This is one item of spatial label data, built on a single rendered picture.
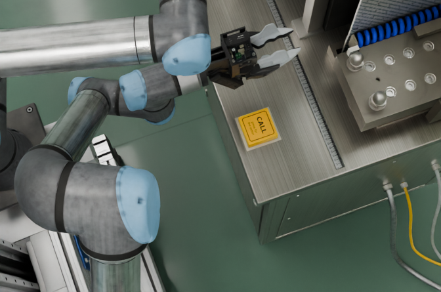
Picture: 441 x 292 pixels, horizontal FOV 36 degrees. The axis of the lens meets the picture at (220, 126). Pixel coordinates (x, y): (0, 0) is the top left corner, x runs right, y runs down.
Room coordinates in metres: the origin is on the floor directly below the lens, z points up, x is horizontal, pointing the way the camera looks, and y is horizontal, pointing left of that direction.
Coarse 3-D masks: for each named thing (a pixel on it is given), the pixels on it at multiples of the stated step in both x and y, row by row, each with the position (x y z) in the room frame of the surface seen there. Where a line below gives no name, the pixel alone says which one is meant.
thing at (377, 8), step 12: (360, 0) 0.59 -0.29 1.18; (372, 0) 0.59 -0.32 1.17; (384, 0) 0.60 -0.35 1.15; (396, 0) 0.61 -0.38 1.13; (408, 0) 0.62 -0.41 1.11; (420, 0) 0.62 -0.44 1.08; (432, 0) 0.63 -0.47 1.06; (360, 12) 0.59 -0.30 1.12; (372, 12) 0.60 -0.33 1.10; (384, 12) 0.60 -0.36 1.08; (396, 12) 0.61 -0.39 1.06; (408, 12) 0.62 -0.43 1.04; (360, 24) 0.59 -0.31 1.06; (372, 24) 0.60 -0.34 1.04; (348, 36) 0.59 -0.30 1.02
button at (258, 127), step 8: (256, 112) 0.47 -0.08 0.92; (264, 112) 0.47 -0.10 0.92; (240, 120) 0.45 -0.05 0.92; (248, 120) 0.45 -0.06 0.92; (256, 120) 0.45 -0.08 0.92; (264, 120) 0.45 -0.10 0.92; (248, 128) 0.43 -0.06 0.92; (256, 128) 0.43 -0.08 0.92; (264, 128) 0.43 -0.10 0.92; (272, 128) 0.43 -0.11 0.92; (248, 136) 0.41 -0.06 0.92; (256, 136) 0.41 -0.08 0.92; (264, 136) 0.41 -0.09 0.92; (272, 136) 0.41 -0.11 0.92; (248, 144) 0.40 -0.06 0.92; (256, 144) 0.40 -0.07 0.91
